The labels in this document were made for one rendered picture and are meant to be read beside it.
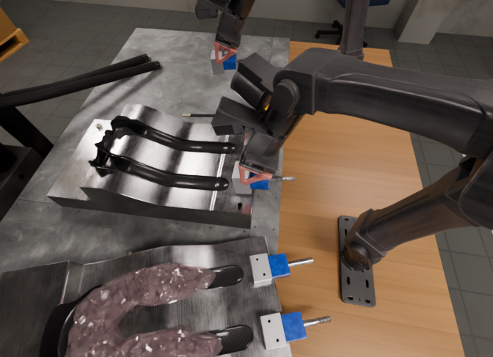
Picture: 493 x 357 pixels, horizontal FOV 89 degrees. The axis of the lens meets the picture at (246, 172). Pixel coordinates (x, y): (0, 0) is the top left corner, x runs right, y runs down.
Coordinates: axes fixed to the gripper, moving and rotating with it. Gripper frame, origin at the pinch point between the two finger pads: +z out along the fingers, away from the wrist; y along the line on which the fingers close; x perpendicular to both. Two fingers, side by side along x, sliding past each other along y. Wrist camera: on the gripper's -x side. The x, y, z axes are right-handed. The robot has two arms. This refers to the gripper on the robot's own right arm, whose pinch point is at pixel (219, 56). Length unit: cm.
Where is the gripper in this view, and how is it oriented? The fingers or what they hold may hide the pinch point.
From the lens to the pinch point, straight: 85.8
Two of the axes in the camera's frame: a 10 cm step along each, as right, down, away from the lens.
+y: -0.4, 8.4, -5.4
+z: -4.3, 4.8, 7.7
